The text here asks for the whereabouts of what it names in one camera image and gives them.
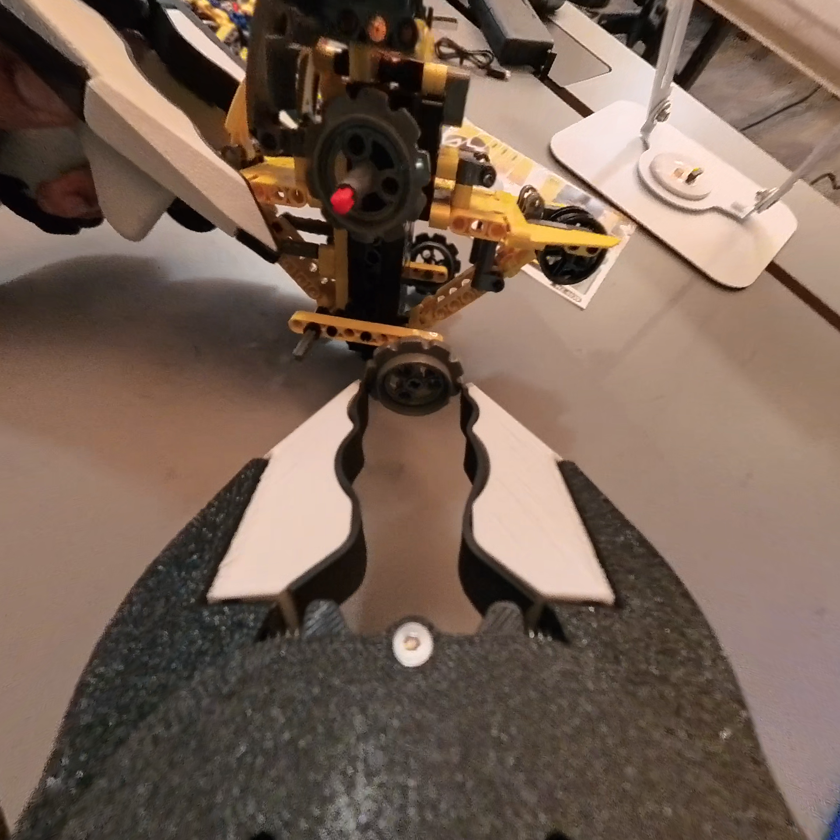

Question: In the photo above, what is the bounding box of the person's left hand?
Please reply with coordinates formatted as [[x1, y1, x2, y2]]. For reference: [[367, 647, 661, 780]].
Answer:
[[0, 46, 105, 223]]

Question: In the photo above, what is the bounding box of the yellow toy brick vehicle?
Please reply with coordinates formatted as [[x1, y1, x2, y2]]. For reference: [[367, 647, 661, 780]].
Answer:
[[222, 0, 622, 358]]

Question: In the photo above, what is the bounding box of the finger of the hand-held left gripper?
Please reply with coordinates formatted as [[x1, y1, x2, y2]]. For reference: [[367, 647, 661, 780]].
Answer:
[[14, 0, 280, 260], [154, 3, 249, 88]]

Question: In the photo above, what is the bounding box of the pile of loose brick parts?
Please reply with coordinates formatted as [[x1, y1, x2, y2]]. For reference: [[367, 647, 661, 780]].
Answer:
[[184, 0, 258, 37]]

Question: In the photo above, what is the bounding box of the yellow brick beam with pins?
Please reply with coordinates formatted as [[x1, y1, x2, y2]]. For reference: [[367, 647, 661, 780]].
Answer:
[[289, 310, 444, 363]]

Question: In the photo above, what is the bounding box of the white flat base plate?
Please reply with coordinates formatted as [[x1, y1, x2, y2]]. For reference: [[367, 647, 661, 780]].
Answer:
[[550, 98, 799, 290]]

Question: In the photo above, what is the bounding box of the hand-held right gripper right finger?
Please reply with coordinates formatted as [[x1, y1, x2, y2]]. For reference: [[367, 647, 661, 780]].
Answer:
[[459, 382, 616, 634]]

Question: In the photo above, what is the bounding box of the black cable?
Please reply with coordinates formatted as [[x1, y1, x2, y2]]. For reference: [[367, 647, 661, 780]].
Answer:
[[434, 38, 511, 83]]

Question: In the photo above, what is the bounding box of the black power adapter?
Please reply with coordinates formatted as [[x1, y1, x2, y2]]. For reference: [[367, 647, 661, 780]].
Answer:
[[469, 0, 557, 67]]

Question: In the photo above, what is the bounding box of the yellow black printed leaflet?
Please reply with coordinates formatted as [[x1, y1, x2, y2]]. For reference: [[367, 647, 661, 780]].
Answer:
[[441, 121, 637, 309]]

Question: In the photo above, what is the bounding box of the grey round toothed brick ring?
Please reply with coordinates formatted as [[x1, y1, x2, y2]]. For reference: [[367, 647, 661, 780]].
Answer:
[[364, 341, 466, 416]]

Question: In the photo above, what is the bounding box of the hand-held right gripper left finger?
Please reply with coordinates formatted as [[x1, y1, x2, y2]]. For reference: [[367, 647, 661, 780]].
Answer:
[[206, 381, 367, 634]]

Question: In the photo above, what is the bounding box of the white desk stand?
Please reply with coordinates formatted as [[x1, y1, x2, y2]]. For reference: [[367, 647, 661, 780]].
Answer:
[[638, 0, 840, 221]]

